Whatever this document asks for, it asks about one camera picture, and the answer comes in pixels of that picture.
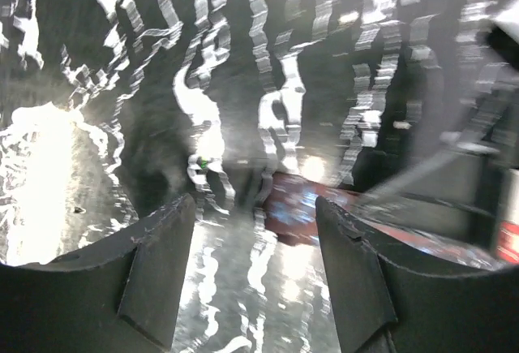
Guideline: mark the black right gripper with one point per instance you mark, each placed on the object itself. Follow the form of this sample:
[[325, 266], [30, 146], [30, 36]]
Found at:
[[459, 205]]

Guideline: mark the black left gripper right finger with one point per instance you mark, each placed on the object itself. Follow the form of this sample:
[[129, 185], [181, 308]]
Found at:
[[389, 297]]

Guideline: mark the black marbled table mat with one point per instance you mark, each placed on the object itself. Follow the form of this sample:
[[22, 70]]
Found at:
[[111, 109]]

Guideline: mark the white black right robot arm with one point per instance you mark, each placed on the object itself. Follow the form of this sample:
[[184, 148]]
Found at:
[[492, 115]]

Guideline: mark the brown tie with blue flowers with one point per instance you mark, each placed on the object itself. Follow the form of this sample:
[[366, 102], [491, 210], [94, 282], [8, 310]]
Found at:
[[290, 214]]

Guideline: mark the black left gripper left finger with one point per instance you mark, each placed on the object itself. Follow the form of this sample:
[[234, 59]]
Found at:
[[119, 294]]

